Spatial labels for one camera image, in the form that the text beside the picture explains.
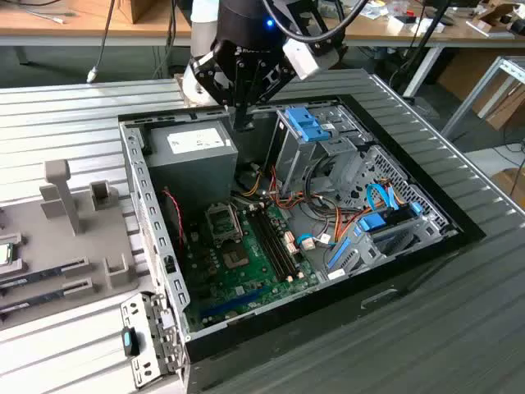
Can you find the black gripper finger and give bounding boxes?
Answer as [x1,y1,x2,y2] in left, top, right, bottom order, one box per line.
[192,51,246,131]
[244,61,297,131]

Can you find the CPU socket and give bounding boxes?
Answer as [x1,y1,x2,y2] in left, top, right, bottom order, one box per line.
[221,245,251,271]

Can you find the blue disk carrier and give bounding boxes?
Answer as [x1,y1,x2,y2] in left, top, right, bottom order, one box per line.
[284,106,336,144]

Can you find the metal drive cage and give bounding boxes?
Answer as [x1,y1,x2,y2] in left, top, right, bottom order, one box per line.
[264,104,372,200]

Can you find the brown cardboard box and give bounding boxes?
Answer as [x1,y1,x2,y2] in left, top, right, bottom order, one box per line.
[67,0,162,25]

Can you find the grey power supply unit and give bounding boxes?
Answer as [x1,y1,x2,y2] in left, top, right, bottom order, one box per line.
[141,121,240,214]

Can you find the wooden desk white legs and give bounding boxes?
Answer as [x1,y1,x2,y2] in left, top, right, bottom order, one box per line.
[344,0,525,99]

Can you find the metal socket cover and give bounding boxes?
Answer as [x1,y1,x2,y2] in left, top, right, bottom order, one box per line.
[203,201,244,249]

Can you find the black case fan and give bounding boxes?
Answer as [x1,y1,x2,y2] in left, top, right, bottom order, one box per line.
[158,187,186,252]

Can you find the black RAM slot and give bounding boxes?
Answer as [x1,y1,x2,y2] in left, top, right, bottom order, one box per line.
[252,207,297,282]
[247,208,293,284]
[262,205,305,279]
[258,206,301,281]

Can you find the black lamp pole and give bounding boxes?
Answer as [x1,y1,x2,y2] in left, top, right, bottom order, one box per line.
[387,0,457,99]

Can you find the large flat cardboard box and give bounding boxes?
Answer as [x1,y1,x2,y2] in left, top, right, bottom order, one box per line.
[436,48,525,132]

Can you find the metal disk bay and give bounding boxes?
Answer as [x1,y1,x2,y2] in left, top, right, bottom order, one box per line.
[323,204,459,281]

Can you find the green motherboard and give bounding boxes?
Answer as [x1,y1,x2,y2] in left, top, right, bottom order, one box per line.
[182,200,322,330]

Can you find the blue expansion slot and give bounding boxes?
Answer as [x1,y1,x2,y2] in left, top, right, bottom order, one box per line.
[199,285,270,324]

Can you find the open cardboard box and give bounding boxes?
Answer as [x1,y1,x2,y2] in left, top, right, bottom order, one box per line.
[471,0,525,39]

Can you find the grey plastic parts rack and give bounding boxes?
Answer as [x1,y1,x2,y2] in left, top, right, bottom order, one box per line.
[0,158,144,330]

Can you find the black metal PC case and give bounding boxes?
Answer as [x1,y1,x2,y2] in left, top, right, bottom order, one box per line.
[117,93,487,394]

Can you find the blue RAM stick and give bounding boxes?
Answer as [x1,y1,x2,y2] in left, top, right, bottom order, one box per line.
[0,286,69,316]
[0,265,67,289]

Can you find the small cardboard box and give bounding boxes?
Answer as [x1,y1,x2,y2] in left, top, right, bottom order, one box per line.
[490,167,525,206]

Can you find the black blue latch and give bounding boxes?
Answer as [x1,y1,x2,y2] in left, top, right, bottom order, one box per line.
[121,326,141,357]

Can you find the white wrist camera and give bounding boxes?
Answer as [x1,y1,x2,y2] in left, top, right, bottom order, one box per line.
[281,38,322,81]

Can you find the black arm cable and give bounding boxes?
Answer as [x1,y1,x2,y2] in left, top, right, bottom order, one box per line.
[262,0,370,44]

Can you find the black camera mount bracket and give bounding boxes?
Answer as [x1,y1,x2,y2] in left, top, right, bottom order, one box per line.
[286,0,349,71]

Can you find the yellow black wire bundle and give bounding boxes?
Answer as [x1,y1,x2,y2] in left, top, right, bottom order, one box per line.
[240,167,267,199]

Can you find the black cable bundle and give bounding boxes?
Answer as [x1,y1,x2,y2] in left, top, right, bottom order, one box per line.
[301,153,344,208]

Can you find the grey cable white plug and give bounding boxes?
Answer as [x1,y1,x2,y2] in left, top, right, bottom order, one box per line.
[85,0,116,84]

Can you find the red black fan wire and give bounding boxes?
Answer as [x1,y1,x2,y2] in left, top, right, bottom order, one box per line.
[161,187,186,251]

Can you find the blue flat data wire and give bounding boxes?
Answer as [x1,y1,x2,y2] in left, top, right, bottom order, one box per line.
[363,182,398,214]

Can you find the orange wire bundle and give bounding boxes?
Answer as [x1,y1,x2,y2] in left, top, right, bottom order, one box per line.
[268,163,364,246]

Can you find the white connector blue wire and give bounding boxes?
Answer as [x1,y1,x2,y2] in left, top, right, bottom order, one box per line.
[295,232,332,252]

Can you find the blue carrier handle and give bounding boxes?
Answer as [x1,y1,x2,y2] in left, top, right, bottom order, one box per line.
[355,215,389,236]

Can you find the blue plastic rail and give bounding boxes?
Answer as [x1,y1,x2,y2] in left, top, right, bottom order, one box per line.
[325,236,354,273]

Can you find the aluminium profile frame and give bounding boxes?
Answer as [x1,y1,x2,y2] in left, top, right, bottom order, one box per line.
[441,55,525,141]

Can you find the metal card retention bracket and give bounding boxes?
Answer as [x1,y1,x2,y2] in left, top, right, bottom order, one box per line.
[119,290,186,389]

